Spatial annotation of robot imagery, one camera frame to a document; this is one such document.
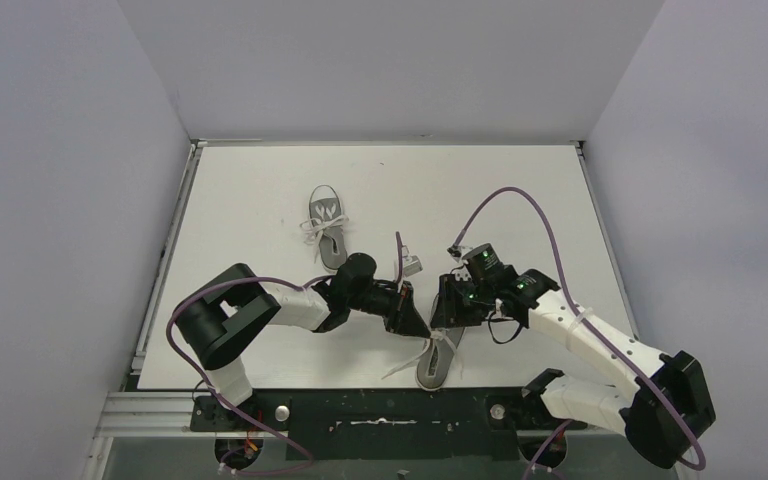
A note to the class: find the grey canvas sneaker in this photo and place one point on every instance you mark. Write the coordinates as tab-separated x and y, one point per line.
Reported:
324	228
440	352

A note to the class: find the aluminium frame rail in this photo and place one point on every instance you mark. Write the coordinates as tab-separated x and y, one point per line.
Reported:
145	414

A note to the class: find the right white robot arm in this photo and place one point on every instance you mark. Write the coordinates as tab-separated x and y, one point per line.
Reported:
659	402

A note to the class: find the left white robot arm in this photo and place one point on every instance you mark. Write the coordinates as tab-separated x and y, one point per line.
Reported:
224	317

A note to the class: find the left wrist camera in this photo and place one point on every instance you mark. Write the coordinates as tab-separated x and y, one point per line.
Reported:
408	264

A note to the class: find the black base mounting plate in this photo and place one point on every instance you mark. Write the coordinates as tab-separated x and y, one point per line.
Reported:
498	444

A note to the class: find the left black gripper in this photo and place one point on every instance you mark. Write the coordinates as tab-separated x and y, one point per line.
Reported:
399	305

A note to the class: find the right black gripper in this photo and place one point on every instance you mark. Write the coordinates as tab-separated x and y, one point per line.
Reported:
450	312

